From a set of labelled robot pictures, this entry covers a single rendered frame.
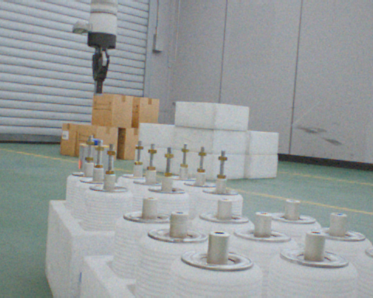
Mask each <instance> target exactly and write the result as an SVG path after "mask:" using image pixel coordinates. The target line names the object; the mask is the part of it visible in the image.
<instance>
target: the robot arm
mask: <svg viewBox="0 0 373 298"><path fill-rule="evenodd" d="M117 7H118V0H91V11H90V16H89V20H88V23H86V22H85V21H77V22H76V23H75V24H74V25H73V27H72V33H77V34H82V33H88V42H87V45H88V46H89V47H91V48H95V54H93V55H92V78H93V79H94V81H95V87H94V95H98V96H102V95H103V84H104V80H105V79H106V75H107V71H108V68H109V61H110V59H109V55H108V50H114V49H115V48H116V31H117V19H116V17H117Z"/></svg>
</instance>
